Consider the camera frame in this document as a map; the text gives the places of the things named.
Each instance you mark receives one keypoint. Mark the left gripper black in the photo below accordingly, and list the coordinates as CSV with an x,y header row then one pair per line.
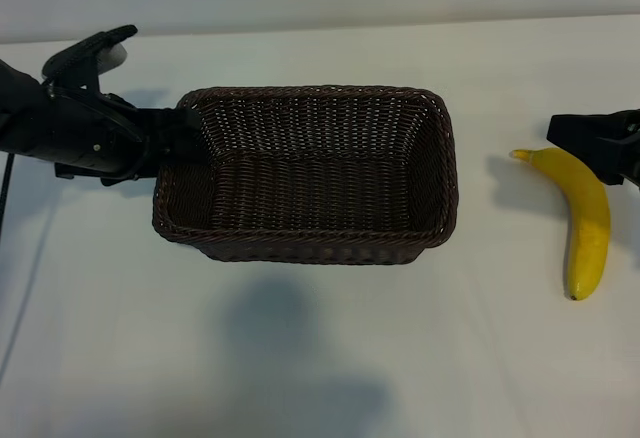
x,y
97,138

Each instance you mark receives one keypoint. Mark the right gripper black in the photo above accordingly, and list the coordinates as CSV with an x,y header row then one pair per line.
x,y
635,153

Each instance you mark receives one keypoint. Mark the yellow banana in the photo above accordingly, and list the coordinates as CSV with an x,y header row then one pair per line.
x,y
592,238

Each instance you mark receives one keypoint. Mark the dark brown woven basket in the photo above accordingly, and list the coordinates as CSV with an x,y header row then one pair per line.
x,y
310,193

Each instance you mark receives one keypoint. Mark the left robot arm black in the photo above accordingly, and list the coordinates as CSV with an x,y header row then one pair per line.
x,y
20,113

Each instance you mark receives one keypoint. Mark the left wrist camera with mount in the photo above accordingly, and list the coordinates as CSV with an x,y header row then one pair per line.
x,y
80,55

